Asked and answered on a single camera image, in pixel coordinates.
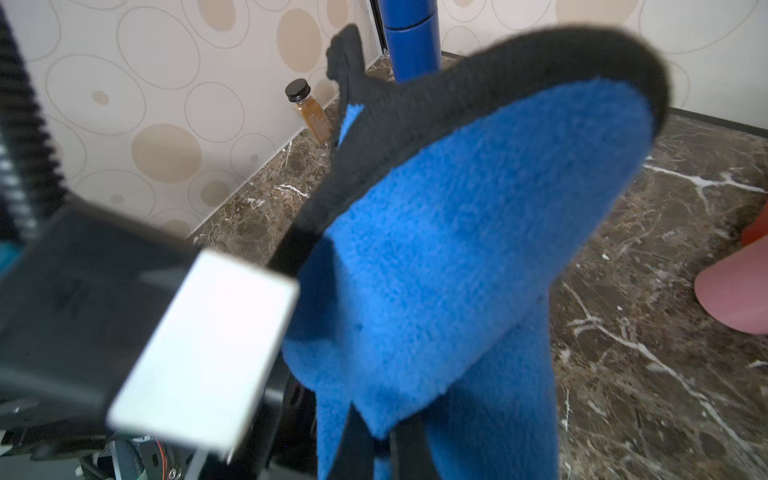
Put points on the blue cleaning cloth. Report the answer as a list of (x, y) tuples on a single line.
[(426, 254)]

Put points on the small brown bottle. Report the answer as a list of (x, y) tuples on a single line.
[(299, 94)]

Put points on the red thermos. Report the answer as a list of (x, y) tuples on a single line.
[(757, 229)]

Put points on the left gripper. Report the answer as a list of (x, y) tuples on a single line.
[(280, 442)]

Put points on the blue thermos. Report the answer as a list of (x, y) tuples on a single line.
[(411, 29)]

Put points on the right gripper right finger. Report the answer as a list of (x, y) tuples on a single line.
[(410, 454)]

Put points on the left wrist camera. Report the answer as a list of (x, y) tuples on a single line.
[(132, 336)]

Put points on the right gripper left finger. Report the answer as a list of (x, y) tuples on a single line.
[(354, 459)]

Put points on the pink thermos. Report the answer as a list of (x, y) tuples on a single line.
[(734, 290)]

